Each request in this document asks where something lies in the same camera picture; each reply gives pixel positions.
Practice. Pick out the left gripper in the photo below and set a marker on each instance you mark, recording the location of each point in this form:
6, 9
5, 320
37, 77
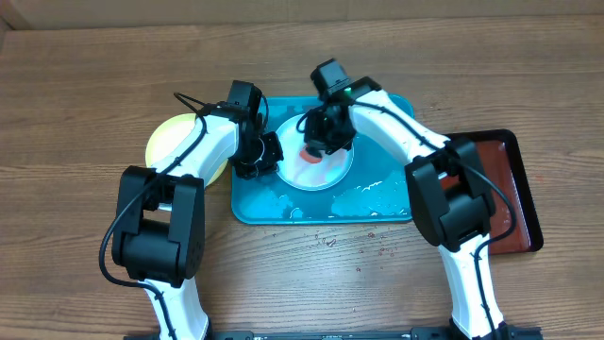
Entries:
270, 164

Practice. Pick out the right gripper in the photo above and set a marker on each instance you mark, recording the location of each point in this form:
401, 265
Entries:
319, 139

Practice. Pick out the red black sponge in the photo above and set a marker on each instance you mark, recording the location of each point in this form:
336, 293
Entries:
311, 155

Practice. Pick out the light blue plate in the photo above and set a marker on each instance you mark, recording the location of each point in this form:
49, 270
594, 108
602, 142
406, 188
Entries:
303, 175

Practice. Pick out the yellow plate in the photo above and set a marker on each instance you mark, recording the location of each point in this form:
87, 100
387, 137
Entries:
168, 136

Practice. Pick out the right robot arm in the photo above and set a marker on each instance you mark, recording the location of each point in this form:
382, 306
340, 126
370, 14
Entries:
451, 199

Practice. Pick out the dark red black tray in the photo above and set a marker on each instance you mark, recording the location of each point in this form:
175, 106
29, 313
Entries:
500, 155

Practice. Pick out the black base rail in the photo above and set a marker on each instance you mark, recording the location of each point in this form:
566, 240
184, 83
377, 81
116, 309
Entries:
417, 333

